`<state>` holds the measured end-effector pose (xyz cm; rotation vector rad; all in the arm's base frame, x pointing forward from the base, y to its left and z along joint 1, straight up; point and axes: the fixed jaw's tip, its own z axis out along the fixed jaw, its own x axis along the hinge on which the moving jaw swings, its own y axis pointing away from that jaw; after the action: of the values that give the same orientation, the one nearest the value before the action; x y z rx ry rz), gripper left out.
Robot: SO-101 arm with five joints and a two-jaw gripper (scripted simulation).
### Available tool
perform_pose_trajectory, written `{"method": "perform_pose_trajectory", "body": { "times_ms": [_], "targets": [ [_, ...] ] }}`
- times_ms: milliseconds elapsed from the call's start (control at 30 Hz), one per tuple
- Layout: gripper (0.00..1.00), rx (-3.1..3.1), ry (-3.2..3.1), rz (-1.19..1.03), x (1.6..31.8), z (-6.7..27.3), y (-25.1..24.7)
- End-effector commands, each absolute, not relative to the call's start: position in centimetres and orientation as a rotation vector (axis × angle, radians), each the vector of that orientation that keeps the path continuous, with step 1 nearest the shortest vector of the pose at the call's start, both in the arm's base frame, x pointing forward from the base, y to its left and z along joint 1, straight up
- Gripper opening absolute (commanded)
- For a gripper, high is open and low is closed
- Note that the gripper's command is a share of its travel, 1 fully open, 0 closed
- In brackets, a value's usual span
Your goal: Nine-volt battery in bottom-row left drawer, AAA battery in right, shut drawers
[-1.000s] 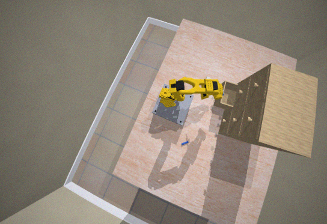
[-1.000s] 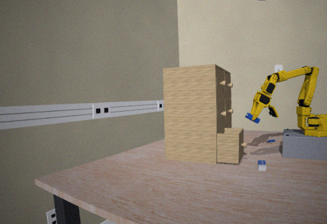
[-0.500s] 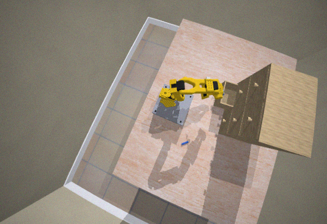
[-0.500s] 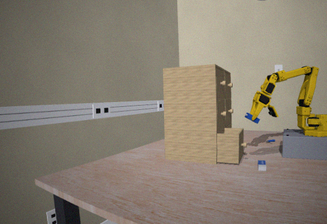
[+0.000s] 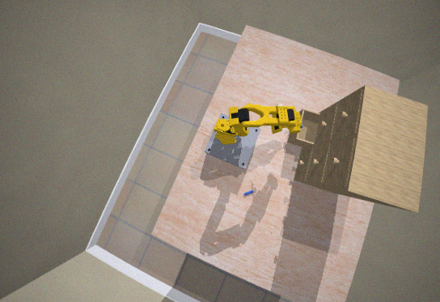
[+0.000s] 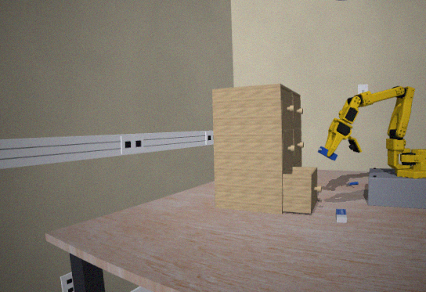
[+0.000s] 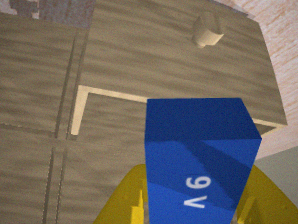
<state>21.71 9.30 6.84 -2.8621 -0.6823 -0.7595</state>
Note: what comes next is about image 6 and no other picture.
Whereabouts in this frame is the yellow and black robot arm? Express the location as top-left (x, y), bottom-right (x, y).
top-left (338, 86), bottom-right (426, 178)

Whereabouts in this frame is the wooden chest of drawers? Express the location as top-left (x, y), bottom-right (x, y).
top-left (212, 84), bottom-right (301, 214)

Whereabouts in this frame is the white and blue eraser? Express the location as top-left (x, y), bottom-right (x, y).
top-left (336, 209), bottom-right (347, 223)

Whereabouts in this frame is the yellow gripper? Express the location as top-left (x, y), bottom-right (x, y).
top-left (325, 118), bottom-right (362, 157)

